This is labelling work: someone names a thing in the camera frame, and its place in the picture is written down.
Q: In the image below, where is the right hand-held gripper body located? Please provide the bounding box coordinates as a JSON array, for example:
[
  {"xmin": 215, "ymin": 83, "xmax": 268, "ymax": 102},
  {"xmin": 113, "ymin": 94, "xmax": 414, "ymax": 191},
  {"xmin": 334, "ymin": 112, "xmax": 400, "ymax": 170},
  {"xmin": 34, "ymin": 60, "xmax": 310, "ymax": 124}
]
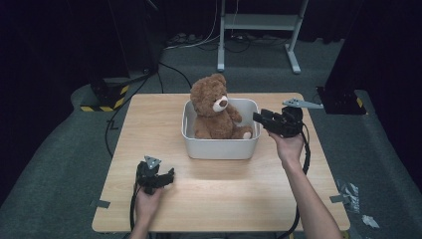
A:
[{"xmin": 269, "ymin": 97, "xmax": 324, "ymax": 139}]

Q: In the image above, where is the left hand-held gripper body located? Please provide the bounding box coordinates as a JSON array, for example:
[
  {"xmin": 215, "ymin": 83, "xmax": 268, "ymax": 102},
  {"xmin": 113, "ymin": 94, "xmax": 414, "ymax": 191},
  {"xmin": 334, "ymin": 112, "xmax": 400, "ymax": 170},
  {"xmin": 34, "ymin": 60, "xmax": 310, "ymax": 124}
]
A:
[{"xmin": 134, "ymin": 154, "xmax": 164, "ymax": 196}]

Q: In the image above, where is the brown teddy bear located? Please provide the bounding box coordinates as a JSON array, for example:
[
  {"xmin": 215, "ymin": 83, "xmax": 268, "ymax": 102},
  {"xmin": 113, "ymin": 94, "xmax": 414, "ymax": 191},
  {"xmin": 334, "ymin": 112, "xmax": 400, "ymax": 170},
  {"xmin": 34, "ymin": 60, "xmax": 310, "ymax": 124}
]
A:
[{"xmin": 189, "ymin": 73, "xmax": 254, "ymax": 140}]

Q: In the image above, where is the white plastic bin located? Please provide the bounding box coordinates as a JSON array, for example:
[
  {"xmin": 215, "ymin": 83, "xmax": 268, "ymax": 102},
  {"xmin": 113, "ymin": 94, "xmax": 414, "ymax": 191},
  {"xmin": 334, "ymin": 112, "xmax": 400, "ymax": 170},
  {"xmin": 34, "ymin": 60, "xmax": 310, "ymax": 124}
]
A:
[{"xmin": 180, "ymin": 98, "xmax": 262, "ymax": 160}]

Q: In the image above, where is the person's left hand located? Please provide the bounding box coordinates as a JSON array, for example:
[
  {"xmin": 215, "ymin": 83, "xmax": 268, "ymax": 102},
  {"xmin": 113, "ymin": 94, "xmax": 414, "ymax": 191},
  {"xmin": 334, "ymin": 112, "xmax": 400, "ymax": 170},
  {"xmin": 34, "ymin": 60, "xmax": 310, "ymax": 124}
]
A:
[{"xmin": 133, "ymin": 185, "xmax": 165, "ymax": 228}]

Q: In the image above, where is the person's right hand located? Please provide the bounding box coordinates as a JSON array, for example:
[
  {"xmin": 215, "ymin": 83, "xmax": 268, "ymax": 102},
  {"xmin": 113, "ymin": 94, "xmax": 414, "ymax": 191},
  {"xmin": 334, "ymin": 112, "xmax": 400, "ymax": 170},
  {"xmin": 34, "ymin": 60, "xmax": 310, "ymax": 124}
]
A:
[{"xmin": 266, "ymin": 129, "xmax": 307, "ymax": 167}]

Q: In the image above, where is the black base with yellow mark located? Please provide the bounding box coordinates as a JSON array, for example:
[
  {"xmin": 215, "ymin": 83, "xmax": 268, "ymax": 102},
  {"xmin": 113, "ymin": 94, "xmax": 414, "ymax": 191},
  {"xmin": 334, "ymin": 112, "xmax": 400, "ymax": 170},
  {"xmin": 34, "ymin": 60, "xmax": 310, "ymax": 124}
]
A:
[{"xmin": 316, "ymin": 86, "xmax": 368, "ymax": 117}]

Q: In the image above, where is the white metal stand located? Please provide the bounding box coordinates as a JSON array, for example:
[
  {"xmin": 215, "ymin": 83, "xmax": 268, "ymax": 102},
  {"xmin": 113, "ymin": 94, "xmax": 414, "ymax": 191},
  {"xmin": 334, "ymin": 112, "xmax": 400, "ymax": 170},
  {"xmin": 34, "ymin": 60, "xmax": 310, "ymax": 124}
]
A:
[{"xmin": 216, "ymin": 0, "xmax": 310, "ymax": 75}]

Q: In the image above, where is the black base with striped edge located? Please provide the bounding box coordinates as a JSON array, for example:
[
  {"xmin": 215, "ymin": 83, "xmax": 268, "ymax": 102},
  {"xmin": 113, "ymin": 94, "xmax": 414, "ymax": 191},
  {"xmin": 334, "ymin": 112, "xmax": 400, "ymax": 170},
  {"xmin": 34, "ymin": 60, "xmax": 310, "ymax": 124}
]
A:
[{"xmin": 80, "ymin": 77, "xmax": 131, "ymax": 113}]

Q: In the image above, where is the crumpled clear plastic wrap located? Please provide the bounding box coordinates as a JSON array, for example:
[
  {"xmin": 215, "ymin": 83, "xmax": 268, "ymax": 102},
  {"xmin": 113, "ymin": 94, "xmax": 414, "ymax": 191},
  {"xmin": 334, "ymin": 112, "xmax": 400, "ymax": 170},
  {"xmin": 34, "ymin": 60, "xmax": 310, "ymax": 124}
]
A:
[{"xmin": 335, "ymin": 178, "xmax": 361, "ymax": 214}]

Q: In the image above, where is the power strip with plugs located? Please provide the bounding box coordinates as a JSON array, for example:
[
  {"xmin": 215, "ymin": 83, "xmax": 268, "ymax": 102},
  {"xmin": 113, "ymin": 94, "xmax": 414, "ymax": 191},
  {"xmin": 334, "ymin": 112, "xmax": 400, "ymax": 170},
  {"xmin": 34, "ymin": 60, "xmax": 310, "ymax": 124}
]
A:
[{"xmin": 167, "ymin": 32, "xmax": 202, "ymax": 47}]

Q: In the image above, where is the crumpled white scrap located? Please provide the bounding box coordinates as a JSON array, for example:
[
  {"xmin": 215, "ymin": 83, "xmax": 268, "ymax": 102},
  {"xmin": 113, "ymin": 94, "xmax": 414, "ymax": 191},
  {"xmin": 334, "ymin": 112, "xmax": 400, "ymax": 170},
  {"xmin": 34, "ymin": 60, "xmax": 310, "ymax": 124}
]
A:
[{"xmin": 361, "ymin": 214, "xmax": 380, "ymax": 230}]

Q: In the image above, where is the left hand-held gripper black cable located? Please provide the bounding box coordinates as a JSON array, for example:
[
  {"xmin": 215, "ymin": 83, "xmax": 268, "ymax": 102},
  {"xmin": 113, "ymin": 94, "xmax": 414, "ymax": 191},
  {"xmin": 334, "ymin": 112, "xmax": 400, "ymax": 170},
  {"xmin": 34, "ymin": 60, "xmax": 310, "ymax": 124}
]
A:
[{"xmin": 128, "ymin": 181, "xmax": 141, "ymax": 232}]

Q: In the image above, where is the hand-held gripper black cable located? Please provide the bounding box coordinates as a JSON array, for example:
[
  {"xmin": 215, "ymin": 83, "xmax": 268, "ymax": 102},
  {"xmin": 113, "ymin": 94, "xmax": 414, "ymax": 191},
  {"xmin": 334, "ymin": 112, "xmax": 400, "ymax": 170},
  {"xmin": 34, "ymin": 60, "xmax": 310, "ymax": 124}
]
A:
[
  {"xmin": 128, "ymin": 181, "xmax": 141, "ymax": 232},
  {"xmin": 276, "ymin": 122, "xmax": 313, "ymax": 239}
]

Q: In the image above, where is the right hand-held gripper black cable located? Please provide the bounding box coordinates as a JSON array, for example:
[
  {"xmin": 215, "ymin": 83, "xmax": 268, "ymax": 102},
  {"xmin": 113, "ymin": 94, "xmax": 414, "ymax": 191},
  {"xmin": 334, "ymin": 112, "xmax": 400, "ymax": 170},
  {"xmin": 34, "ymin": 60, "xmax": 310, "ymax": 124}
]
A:
[{"xmin": 276, "ymin": 122, "xmax": 313, "ymax": 239}]

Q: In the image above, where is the black floor cable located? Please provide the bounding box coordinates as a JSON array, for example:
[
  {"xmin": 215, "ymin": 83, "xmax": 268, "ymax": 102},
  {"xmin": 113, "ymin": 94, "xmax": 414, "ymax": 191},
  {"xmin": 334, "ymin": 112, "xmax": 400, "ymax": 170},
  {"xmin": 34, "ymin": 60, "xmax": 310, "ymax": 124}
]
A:
[{"xmin": 105, "ymin": 61, "xmax": 195, "ymax": 157}]

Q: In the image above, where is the white floor cable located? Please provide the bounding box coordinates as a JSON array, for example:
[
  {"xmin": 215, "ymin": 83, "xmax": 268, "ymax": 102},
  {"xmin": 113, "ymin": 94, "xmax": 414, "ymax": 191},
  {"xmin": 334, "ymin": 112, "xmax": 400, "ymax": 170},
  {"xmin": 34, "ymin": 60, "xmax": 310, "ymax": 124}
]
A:
[{"xmin": 163, "ymin": 0, "xmax": 240, "ymax": 51}]

